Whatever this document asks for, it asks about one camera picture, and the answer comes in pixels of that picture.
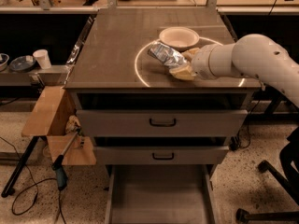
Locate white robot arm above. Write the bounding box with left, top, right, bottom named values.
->
left=169, top=34, right=299, bottom=107

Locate grey drawer cabinet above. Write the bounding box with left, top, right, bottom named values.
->
left=65, top=8, right=259, bottom=150

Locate grey top drawer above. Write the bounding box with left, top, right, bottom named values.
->
left=77, top=110, right=248, bottom=137

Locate grey drawer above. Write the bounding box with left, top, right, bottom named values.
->
left=77, top=110, right=248, bottom=137
left=105, top=165, right=220, bottom=224
left=94, top=147, right=228, bottom=165

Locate grey middle drawer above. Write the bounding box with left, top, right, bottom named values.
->
left=94, top=147, right=228, bottom=165

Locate grey bottom drawer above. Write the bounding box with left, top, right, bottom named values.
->
left=105, top=165, right=220, bottom=224

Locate white bowl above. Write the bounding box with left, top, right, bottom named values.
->
left=159, top=27, right=200, bottom=51

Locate wooden side shelf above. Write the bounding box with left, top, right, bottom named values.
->
left=21, top=86, right=96, bottom=165

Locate white paper cup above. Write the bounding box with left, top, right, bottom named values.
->
left=33, top=49, right=51, bottom=69

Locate blue plate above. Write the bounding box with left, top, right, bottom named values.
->
left=9, top=55, right=36, bottom=73

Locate small bowl at left edge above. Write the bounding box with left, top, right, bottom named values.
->
left=0, top=53, right=9, bottom=72

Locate black table leg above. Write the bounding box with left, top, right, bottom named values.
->
left=1, top=136, right=38, bottom=198

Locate blue handled tool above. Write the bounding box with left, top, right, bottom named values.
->
left=51, top=131, right=79, bottom=191

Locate black floor cable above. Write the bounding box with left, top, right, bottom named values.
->
left=0, top=136, right=67, bottom=224

